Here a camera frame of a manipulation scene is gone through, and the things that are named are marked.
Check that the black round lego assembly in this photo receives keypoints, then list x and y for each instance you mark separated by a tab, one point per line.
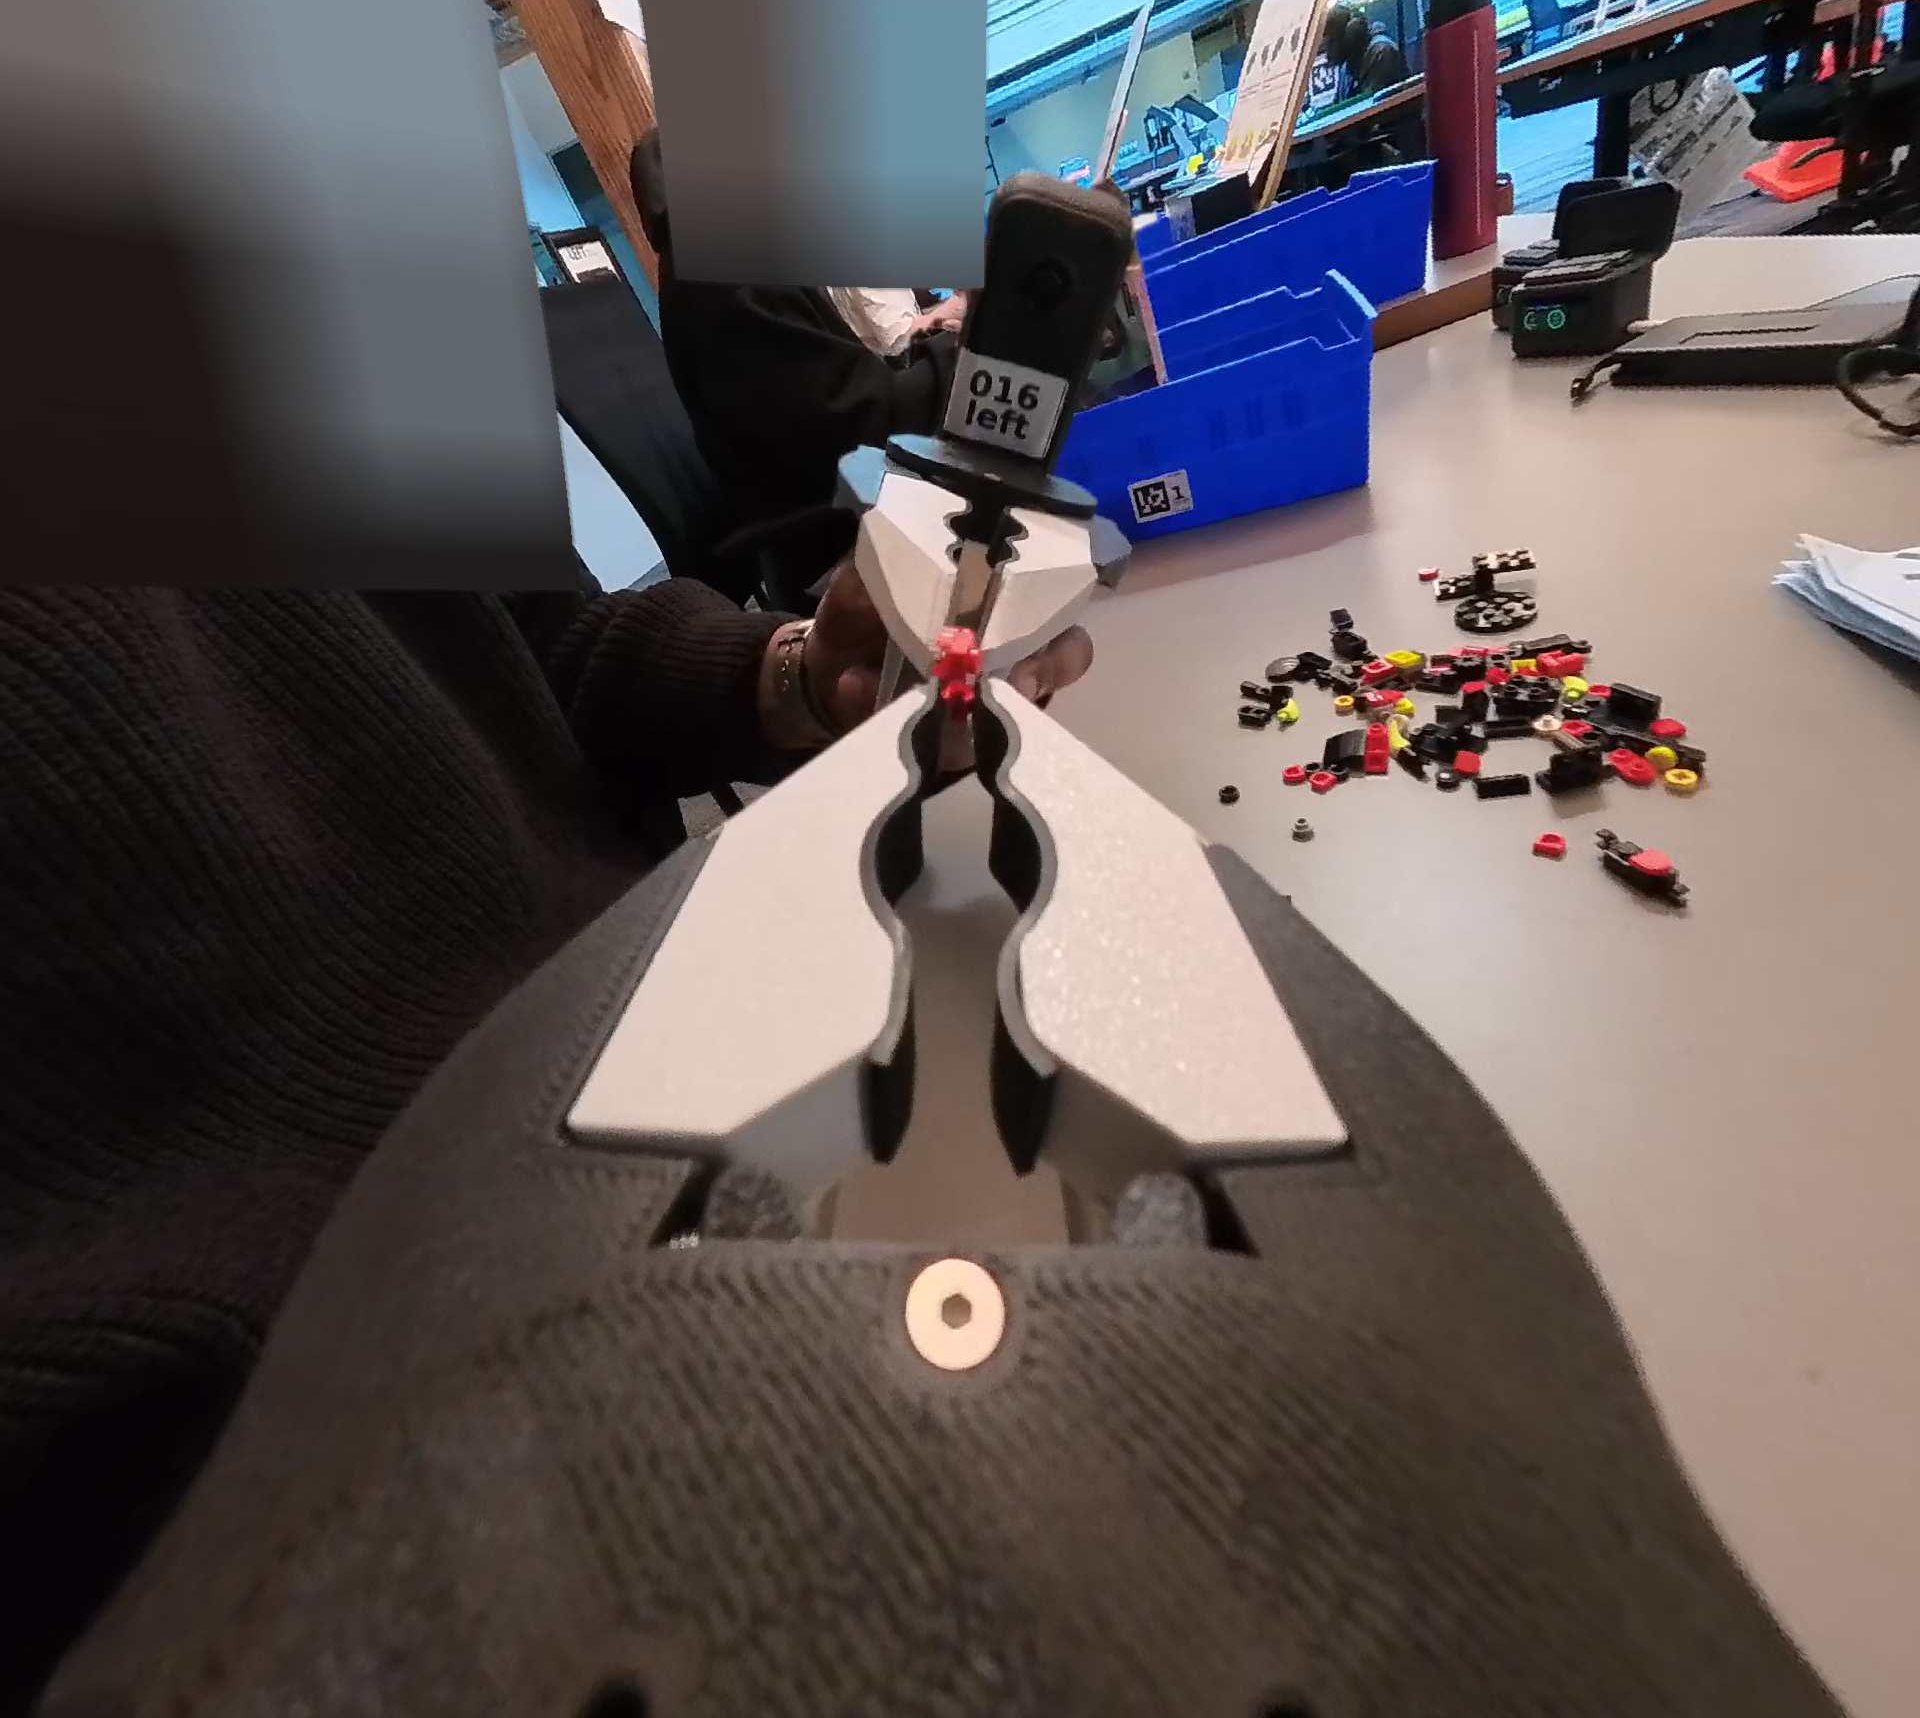
1496	608

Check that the white patterned board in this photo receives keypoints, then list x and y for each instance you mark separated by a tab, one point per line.
1695	129

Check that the black flat device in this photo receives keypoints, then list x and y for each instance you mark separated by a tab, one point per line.
1754	340

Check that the black white sign board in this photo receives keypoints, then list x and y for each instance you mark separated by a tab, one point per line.
578	257

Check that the red round lego plate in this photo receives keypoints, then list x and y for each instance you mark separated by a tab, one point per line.
954	664

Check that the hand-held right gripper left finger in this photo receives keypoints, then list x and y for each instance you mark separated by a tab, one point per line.
751	982

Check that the tagged blue plastic bin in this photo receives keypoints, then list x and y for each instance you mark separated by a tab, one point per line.
1245	413

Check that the orange cone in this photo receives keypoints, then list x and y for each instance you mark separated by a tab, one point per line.
1796	167

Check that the black charger case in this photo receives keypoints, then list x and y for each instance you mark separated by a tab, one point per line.
1621	219

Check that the white instruction booklet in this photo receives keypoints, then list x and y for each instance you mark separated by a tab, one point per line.
1861	592

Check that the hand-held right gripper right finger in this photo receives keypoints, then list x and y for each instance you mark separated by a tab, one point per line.
1171	982

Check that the wooden post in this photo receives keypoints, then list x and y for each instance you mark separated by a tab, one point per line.
555	52

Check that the person's left hand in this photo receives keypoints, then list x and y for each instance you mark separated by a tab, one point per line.
855	656

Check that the black charger green light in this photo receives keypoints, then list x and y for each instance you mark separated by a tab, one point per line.
1574	308

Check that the small black red lego assembly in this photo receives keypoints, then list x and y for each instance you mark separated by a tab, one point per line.
1647	866

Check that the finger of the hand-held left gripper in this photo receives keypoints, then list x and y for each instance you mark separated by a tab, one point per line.
1042	587
909	562

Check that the pile of loose lego pieces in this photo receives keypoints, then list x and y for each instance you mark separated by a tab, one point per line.
1629	703

